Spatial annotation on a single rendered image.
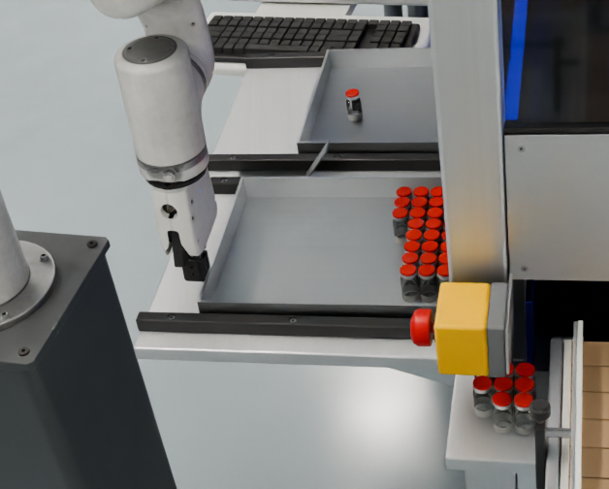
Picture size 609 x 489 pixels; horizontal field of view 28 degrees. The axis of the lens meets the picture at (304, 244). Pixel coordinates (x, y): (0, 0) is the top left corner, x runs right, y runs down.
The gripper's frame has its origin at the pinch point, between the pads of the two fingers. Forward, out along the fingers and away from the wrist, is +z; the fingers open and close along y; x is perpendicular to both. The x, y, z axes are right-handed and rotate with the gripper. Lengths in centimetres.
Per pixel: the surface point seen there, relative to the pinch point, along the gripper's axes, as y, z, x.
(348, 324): -7.9, 1.5, -20.8
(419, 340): -20.0, -8.4, -31.0
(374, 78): 50, 4, -16
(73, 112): 177, 95, 100
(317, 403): 62, 92, 4
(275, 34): 74, 9, 6
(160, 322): -8.1, 2.5, 2.9
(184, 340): -9.3, 4.1, -0.2
